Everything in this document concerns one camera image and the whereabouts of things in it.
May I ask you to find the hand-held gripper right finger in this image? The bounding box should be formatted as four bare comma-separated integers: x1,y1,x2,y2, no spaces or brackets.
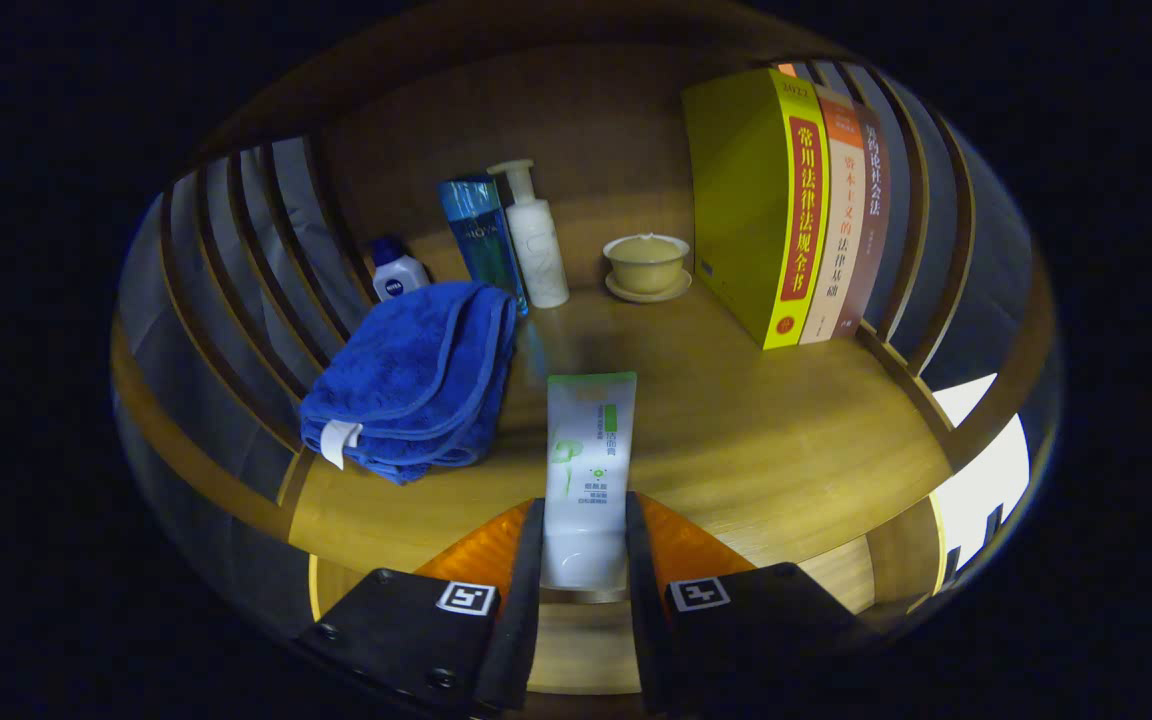
624,491,872,715

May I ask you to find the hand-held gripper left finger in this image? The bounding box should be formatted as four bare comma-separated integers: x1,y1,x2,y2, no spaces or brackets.
294,497,546,716

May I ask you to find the white green-print tube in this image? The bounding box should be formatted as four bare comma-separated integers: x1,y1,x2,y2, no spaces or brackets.
542,372,638,591

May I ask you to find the wooden countertop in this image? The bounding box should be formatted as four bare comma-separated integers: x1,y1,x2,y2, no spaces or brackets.
286,215,957,601

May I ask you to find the white drawer unit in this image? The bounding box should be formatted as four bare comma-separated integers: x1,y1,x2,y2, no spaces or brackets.
931,373,1032,576

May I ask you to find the wooden cabinet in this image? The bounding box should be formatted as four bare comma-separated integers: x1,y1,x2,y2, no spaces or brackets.
111,5,1067,641

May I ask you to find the blue folded towel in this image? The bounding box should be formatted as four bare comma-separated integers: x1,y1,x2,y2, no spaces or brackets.
299,281,518,486

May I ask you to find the yellow saucer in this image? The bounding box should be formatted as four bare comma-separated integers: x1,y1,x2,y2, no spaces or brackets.
605,270,694,304

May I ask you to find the yellow lidded teacup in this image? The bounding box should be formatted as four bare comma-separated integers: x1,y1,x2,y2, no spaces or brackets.
603,233,691,294

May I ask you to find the small white blue-capped bottle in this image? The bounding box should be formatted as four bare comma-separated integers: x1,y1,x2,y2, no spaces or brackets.
369,236,431,302

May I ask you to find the white pump bottle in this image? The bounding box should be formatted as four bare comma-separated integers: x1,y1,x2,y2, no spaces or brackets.
487,159,571,310

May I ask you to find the tall blue bottle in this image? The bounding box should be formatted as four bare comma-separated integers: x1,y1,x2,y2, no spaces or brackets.
437,176,529,317

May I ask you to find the thick yellow book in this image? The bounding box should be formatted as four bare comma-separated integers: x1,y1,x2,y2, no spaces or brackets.
681,68,830,351

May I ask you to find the cream orange book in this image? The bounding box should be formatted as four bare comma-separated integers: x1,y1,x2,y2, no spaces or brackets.
798,85,867,346

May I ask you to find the brown book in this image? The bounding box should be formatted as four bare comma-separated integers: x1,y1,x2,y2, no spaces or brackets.
836,105,892,336

